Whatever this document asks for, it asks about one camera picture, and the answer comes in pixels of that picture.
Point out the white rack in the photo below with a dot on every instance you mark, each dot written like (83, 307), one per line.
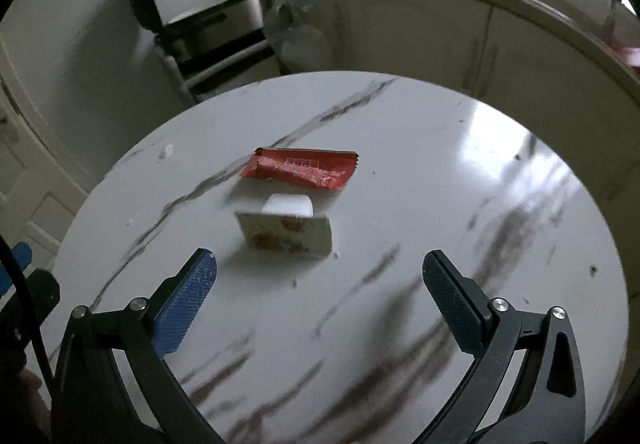
(180, 79)

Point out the white panelled door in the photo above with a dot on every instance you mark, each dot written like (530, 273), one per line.
(30, 164)

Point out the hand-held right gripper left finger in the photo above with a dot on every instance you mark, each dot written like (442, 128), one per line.
(185, 304)

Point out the white marble round table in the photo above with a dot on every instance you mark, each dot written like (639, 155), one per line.
(400, 174)

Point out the silver kitchen appliance black lid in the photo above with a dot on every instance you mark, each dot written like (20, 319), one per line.
(220, 24)

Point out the white printed small carton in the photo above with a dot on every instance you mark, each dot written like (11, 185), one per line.
(290, 231)

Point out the red snack wrapper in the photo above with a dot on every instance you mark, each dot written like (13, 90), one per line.
(300, 169)

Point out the red basin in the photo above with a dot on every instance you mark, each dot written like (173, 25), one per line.
(627, 57)

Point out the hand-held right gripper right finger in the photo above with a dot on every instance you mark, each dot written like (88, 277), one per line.
(455, 309)

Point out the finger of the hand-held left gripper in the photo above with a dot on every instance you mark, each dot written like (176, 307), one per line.
(47, 291)
(17, 264)

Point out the metal kitchen tap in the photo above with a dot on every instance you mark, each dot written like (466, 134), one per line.
(611, 9)

